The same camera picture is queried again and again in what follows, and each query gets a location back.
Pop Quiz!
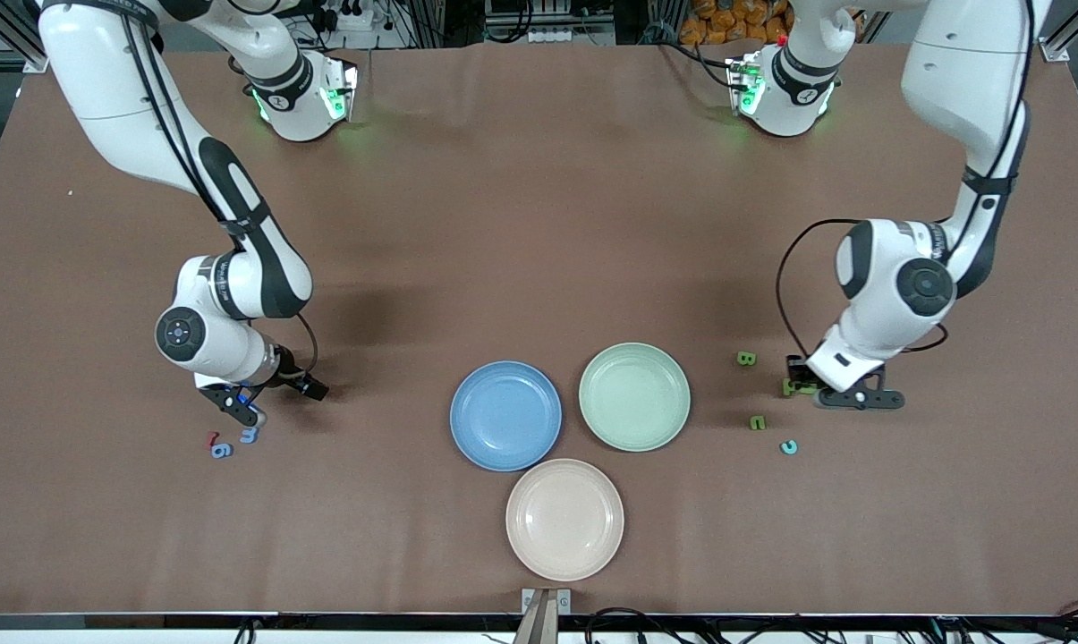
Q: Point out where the blue plate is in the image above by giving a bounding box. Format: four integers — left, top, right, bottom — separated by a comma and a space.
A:
450, 360, 563, 472

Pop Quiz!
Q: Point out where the green plate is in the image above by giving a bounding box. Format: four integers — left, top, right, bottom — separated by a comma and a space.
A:
579, 343, 692, 453

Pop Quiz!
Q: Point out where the beige plate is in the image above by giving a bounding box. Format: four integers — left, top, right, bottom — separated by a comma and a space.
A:
505, 458, 625, 582

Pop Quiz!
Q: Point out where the large table cover sheet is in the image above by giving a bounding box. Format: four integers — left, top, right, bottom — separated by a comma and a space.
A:
0, 40, 1078, 618

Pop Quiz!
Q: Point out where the orange fruit pile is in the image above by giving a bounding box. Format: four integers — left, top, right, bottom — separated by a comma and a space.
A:
679, 0, 794, 46

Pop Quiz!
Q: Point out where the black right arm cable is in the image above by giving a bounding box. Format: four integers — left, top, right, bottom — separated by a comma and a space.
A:
118, 9, 320, 381

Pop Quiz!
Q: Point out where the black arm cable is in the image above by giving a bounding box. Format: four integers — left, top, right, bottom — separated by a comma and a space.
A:
118, 9, 320, 381
777, 0, 1036, 359

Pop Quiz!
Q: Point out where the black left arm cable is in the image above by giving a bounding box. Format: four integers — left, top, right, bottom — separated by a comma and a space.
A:
777, 0, 1036, 359

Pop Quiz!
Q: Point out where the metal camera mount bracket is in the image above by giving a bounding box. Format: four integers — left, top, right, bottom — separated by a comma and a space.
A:
514, 588, 572, 644

